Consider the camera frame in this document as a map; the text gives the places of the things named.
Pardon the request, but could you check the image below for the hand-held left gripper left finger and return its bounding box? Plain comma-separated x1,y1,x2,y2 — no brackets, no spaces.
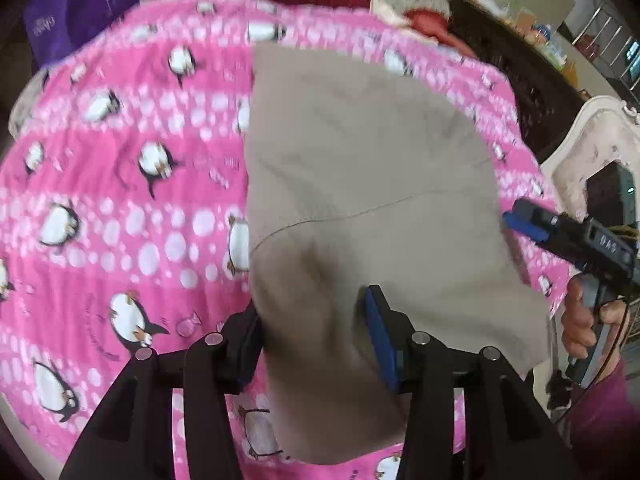
59,302,264,480

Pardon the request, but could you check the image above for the white ornate chair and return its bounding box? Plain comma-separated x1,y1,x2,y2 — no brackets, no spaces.
542,95,640,223

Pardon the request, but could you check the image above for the person's right hand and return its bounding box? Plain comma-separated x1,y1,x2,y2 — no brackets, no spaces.
560,275,632,361

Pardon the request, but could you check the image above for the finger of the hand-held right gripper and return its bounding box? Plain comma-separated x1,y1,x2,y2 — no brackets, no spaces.
502,197,562,247

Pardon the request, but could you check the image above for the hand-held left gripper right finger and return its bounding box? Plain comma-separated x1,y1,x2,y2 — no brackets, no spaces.
362,285,583,480

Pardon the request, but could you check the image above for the pink penguin print blanket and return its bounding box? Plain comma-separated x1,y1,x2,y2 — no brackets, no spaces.
0,0,572,480

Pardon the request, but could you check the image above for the peach fluffy cloth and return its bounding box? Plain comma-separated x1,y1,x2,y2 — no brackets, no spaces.
369,1,417,30

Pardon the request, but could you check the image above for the purple bag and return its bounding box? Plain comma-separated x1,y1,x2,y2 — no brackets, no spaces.
22,0,147,68

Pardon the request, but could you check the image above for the khaki zip jacket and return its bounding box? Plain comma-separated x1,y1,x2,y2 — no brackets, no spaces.
242,40,551,466

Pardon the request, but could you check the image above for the metal rack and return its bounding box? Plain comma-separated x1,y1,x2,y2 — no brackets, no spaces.
570,0,640,92

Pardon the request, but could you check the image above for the dark wooden headboard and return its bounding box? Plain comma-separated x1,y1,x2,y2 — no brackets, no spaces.
444,0,587,162

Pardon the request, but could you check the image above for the person's right forearm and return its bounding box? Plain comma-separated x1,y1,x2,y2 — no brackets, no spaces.
570,357,640,463

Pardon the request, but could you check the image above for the red frilled pillow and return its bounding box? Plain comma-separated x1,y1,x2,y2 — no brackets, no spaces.
404,7,452,38

